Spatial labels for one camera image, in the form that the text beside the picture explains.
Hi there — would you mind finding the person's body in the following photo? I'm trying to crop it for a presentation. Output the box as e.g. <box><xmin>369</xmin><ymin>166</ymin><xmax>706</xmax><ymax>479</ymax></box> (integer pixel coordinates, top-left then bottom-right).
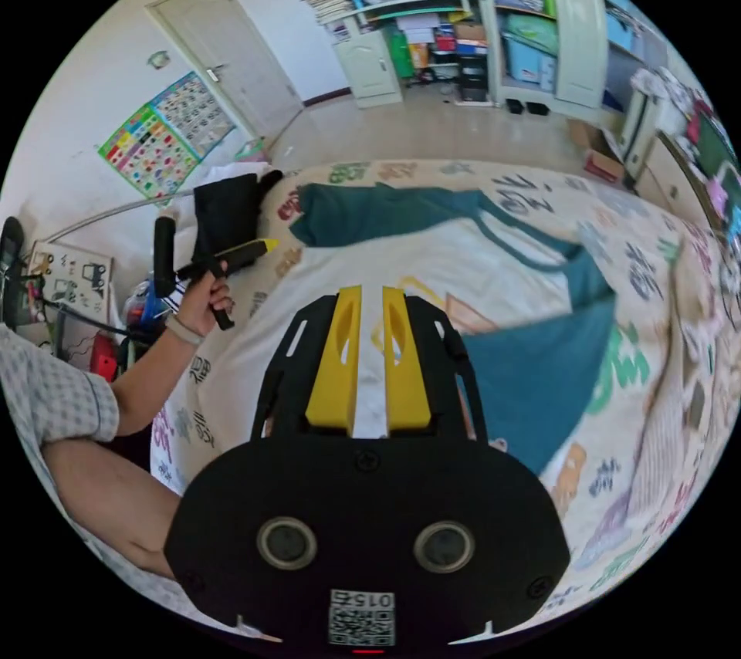
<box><xmin>0</xmin><ymin>322</ymin><xmax>232</xmax><ymax>637</ymax></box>

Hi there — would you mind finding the cardboard carton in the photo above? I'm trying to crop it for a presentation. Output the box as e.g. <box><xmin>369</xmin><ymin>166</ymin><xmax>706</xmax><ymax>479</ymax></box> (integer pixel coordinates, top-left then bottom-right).
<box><xmin>569</xmin><ymin>119</ymin><xmax>628</xmax><ymax>184</ymax></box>

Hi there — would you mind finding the white door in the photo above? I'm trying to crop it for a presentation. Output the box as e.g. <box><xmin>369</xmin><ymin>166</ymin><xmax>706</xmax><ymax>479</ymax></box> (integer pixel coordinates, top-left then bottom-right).
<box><xmin>145</xmin><ymin>0</ymin><xmax>306</xmax><ymax>144</ymax></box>

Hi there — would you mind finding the pile of clothes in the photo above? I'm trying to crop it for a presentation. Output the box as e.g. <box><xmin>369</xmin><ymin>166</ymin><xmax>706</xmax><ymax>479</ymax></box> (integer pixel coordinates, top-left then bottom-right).
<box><xmin>173</xmin><ymin>163</ymin><xmax>286</xmax><ymax>282</ymax></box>

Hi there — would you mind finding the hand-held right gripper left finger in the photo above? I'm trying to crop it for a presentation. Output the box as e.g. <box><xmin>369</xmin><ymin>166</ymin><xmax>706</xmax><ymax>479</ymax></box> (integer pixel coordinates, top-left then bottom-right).
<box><xmin>305</xmin><ymin>285</ymin><xmax>364</xmax><ymax>438</ymax></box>

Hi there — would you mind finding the blue-edged wall chart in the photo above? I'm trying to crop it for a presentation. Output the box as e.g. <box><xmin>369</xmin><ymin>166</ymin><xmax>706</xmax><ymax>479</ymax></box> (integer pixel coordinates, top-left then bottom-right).
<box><xmin>151</xmin><ymin>70</ymin><xmax>237</xmax><ymax>161</ymax></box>

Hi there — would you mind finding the green-edged colourful wall chart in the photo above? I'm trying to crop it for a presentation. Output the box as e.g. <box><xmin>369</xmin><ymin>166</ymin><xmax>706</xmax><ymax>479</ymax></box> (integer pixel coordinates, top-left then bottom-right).
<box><xmin>96</xmin><ymin>104</ymin><xmax>201</xmax><ymax>201</ymax></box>

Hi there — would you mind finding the person's left hand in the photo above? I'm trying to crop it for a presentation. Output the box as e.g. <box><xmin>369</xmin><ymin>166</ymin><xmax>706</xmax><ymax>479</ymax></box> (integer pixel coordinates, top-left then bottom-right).
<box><xmin>175</xmin><ymin>260</ymin><xmax>235</xmax><ymax>340</ymax></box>

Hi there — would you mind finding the bed with printed sheet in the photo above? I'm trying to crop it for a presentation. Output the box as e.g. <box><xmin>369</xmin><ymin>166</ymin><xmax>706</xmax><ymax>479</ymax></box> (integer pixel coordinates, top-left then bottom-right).
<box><xmin>149</xmin><ymin>157</ymin><xmax>737</xmax><ymax>613</ymax></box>

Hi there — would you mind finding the person's right forearm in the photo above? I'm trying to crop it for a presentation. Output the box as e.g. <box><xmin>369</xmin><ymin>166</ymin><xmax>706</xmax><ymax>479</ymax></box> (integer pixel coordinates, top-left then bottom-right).
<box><xmin>41</xmin><ymin>438</ymin><xmax>188</xmax><ymax>580</ymax></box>

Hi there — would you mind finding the white and green short sleeve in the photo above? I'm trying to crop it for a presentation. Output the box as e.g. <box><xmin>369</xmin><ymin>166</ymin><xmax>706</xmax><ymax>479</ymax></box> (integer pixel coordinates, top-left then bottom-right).
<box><xmin>288</xmin><ymin>181</ymin><xmax>618</xmax><ymax>476</ymax></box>

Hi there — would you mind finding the person's left forearm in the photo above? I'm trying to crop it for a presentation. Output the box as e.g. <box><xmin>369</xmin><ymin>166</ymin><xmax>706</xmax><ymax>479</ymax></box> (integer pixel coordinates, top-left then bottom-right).
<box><xmin>110</xmin><ymin>313</ymin><xmax>207</xmax><ymax>438</ymax></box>

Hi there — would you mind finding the desk shelf with books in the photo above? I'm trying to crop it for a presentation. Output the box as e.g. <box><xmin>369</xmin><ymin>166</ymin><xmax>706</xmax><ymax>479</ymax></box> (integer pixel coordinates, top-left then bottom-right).
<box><xmin>297</xmin><ymin>0</ymin><xmax>500</xmax><ymax>109</ymax></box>

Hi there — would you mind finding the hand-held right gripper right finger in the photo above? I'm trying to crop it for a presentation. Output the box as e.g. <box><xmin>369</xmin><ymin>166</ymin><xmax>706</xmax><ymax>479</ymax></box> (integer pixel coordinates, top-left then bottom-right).
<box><xmin>381</xmin><ymin>285</ymin><xmax>433</xmax><ymax>438</ymax></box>

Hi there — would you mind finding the open cupboard with clothes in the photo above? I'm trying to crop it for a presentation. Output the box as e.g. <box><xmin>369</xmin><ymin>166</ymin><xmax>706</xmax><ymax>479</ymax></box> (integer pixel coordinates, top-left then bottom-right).
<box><xmin>474</xmin><ymin>0</ymin><xmax>610</xmax><ymax>111</ymax></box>

